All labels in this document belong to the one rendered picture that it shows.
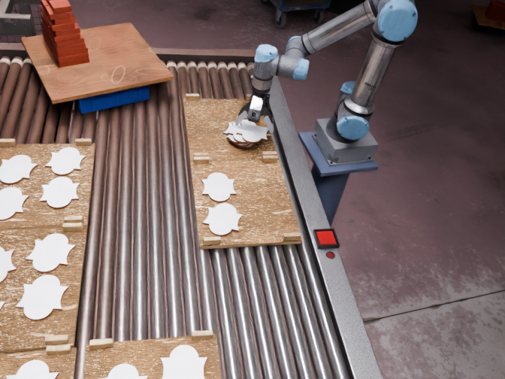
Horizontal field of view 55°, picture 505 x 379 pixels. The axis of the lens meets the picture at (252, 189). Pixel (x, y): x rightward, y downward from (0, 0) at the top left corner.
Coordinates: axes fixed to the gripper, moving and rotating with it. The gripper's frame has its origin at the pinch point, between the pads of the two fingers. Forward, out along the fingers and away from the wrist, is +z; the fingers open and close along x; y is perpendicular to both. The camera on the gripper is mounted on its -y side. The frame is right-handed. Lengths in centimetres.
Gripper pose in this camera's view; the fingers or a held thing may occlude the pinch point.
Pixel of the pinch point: (253, 131)
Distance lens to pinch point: 195.6
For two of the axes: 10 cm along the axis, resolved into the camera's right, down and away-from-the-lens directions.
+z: -1.2, 7.0, 7.0
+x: -9.7, -2.3, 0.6
